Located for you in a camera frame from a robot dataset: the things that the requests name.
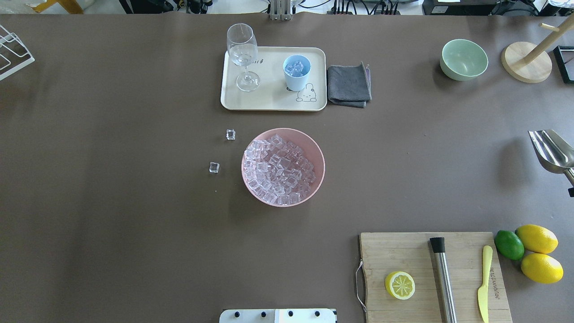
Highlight steel ice scoop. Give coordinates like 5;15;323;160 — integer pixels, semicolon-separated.
528;129;574;184

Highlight clear ice cube pile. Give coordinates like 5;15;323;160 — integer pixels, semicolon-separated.
244;134;316;205

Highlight loose ice cube near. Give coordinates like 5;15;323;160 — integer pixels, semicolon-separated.
226;129;236;140

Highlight loose ice cube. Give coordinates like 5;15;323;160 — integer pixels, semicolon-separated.
209;161;221;174
226;129;236;140

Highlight loose ice cube far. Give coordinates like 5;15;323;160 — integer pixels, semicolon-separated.
209;161;221;174

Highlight light blue cup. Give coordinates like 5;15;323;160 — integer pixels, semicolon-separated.
283;55;312;92

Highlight pink plastic bowl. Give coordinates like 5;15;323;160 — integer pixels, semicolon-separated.
241;128;326;208

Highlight cream serving tray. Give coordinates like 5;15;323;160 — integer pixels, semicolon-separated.
221;46;327;112

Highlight grey folded cloth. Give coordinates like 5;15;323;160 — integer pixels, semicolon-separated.
327;62;372;108

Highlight clear wine glass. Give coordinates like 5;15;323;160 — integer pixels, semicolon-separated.
227;23;260;92

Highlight bamboo cutting board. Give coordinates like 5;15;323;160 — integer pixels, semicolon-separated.
360;232;495;323

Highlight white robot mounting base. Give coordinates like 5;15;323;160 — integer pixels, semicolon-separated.
219;308;338;323

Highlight halved lemon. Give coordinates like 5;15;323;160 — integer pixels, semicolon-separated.
385;271;416;300

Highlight green ceramic bowl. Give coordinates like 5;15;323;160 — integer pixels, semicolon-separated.
439;39;489;81

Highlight steel muddler black tip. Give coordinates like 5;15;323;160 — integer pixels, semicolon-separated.
429;237;458;323

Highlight yellow plastic knife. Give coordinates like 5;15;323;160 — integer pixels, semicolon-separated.
477;245;493;323

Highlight green lime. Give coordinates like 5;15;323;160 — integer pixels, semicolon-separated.
494;230;525;261

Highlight wooden mug tree stand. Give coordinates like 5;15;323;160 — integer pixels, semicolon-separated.
500;15;574;83

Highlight whole lemon upper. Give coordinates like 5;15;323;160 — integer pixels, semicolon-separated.
515;223;558;255

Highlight whole lemon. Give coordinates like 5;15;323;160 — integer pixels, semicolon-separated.
515;223;558;255
520;253;564;284

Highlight whole lemon lower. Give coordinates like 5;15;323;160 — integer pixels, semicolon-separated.
520;253;564;284

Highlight black frame tray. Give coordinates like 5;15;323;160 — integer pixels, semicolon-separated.
553;46;574;84

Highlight white wire cup rack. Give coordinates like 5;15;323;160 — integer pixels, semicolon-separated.
0;25;35;80

